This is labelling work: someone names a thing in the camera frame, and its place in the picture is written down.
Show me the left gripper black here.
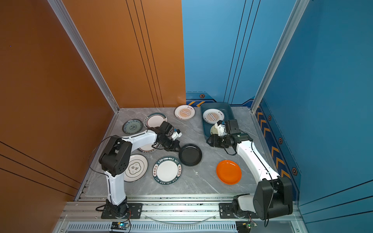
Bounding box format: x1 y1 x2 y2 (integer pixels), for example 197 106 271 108
160 136 184 152

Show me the black plate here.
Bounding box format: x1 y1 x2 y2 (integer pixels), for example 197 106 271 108
178 144 203 167

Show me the white plate green lettered rim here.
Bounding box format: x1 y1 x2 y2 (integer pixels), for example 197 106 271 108
152 156 182 185

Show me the white orange sunburst plate front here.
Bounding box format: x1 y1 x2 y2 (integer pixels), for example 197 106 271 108
203 108 225 124

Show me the white orange sunburst plate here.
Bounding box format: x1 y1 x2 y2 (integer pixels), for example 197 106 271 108
174 105 196 120
203 108 225 124

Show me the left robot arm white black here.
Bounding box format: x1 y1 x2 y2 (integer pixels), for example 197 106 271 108
99 121 182 206

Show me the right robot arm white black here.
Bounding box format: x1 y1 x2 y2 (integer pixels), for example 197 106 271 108
207 119 293 220

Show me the teal plastic bin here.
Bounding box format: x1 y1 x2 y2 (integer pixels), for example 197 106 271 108
200 103 235 139

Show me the white plate dark green rim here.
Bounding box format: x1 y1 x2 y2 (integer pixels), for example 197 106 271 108
143 112 168 128

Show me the white orange sunburst plate back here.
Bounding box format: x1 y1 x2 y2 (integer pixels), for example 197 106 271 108
174 105 196 120

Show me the white plate flower outline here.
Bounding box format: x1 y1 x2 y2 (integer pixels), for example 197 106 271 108
123 154 148 183

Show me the small green patterned plate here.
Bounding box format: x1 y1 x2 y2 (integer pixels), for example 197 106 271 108
122 119 143 135

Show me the left green circuit board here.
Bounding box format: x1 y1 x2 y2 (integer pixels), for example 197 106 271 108
109 221 131 233

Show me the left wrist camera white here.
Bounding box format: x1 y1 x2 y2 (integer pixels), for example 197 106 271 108
171 129 182 140

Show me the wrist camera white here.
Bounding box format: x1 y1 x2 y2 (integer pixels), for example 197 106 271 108
214 122 227 136
171 129 182 140

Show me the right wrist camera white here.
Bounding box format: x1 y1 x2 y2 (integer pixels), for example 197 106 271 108
214 122 227 136

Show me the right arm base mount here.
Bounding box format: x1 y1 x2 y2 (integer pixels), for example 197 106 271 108
219 203 258 219

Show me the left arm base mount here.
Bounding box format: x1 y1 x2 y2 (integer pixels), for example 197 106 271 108
101 202 143 220

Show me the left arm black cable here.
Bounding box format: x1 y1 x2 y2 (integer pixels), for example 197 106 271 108
87 135 117 175

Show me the aluminium frame rail front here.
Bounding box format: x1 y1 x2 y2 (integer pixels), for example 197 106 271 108
58 193 304 222

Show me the right aluminium corner post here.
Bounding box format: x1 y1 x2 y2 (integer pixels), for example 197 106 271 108
250 0 309 114

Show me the aluminium corner post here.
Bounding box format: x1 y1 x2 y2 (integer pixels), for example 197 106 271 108
250 0 309 114
48 0 119 113

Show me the left aluminium corner post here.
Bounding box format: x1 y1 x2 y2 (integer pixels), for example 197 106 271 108
48 0 119 113

